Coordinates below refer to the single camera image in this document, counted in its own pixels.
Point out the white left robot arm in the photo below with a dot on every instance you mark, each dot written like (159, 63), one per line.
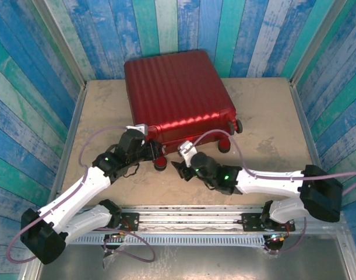
(73, 192)

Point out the red hard-shell suitcase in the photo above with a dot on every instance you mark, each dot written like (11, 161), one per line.
(172, 96)

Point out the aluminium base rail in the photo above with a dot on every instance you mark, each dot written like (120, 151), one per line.
(189, 218)

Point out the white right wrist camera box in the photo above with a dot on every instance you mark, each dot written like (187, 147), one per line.
(187, 149)

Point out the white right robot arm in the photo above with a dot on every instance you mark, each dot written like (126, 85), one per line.
(271, 181)

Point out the aluminium frame post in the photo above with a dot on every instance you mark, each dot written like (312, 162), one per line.
(61, 43)
(317, 43)

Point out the small circuit board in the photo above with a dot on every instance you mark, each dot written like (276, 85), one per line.
(116, 237)
(275, 237)

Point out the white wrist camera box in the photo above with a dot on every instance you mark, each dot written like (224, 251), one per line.
(138, 129)
(187, 149)

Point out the metal sheet tray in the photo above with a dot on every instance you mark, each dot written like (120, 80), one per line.
(195, 265)

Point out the aluminium table edge rail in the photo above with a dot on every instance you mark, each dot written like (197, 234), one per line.
(75, 116)
(304, 122)

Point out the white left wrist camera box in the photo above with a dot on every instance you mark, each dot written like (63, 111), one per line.
(138, 129)

